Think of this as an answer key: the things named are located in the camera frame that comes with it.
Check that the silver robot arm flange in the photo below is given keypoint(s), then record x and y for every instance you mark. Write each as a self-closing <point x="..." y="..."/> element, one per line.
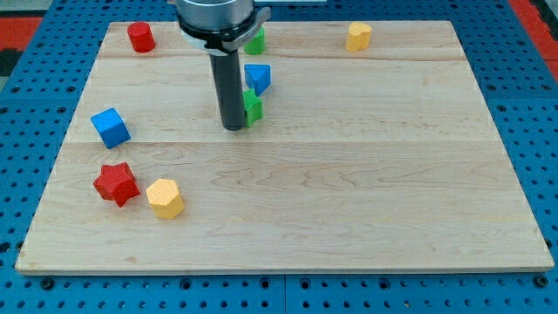
<point x="220" y="27"/>

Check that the green star block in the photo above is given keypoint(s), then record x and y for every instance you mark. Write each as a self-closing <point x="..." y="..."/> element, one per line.
<point x="253" y="107"/>

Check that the red star block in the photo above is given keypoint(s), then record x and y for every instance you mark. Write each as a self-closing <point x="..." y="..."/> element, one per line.
<point x="116" y="183"/>

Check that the blue triangle block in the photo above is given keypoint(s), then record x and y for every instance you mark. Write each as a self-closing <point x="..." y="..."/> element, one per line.
<point x="258" y="77"/>

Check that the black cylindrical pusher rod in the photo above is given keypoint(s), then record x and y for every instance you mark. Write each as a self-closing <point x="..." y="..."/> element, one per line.
<point x="228" y="85"/>

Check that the light wooden board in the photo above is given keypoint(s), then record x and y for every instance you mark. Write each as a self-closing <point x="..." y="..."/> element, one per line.
<point x="382" y="161"/>

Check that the green cylinder block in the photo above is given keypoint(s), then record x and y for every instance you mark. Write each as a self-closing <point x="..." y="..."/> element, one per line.
<point x="257" y="45"/>

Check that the yellow hexagon block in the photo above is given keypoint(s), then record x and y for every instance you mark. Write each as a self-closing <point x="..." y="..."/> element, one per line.
<point x="165" y="199"/>

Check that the yellow heart block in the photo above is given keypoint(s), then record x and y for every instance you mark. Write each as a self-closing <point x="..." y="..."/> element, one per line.
<point x="358" y="37"/>

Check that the blue cube block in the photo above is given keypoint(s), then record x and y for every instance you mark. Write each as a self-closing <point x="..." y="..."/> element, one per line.
<point x="111" y="128"/>

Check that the red cylinder block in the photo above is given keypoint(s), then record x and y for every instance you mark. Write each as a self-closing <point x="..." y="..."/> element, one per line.
<point x="141" y="37"/>

